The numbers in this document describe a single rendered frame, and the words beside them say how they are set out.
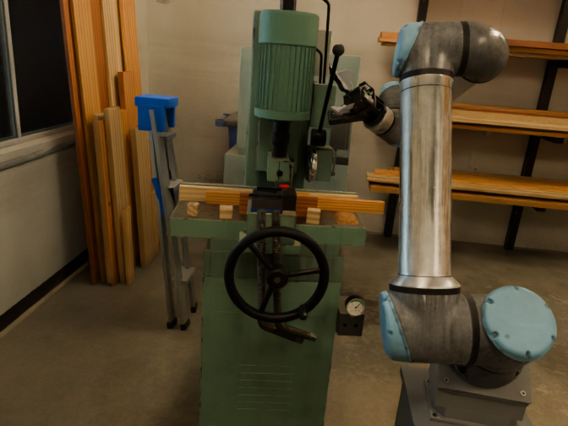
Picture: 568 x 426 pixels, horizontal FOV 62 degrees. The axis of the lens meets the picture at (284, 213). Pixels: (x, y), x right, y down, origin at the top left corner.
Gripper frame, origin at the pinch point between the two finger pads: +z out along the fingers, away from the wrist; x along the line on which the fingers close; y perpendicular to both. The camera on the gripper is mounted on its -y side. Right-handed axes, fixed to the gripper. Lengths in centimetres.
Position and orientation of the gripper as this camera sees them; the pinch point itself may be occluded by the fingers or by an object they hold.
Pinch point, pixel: (327, 86)
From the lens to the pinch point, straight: 144.1
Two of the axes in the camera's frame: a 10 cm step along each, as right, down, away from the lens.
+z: -7.1, -3.2, -6.3
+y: 7.1, -2.9, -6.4
